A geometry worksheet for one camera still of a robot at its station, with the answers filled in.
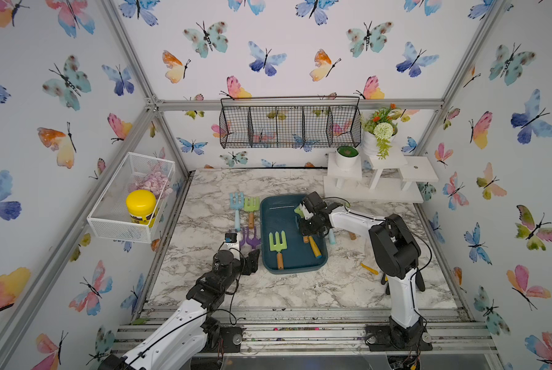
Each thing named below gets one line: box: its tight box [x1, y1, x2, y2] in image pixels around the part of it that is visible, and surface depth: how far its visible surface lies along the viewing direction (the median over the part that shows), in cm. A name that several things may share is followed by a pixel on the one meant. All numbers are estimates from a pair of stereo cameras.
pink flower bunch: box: [127, 171, 174, 199], surface depth 71 cm
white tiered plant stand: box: [323, 141, 439, 204], surface depth 112 cm
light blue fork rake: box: [228, 191, 245, 233], surface depth 110 cm
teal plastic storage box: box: [260, 193, 329, 275], surface depth 96 cm
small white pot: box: [335, 144, 361, 171], surface depth 99 cm
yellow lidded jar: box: [125, 188, 157, 226], surface depth 66 cm
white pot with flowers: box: [361, 103, 411, 160], surface depth 88 cm
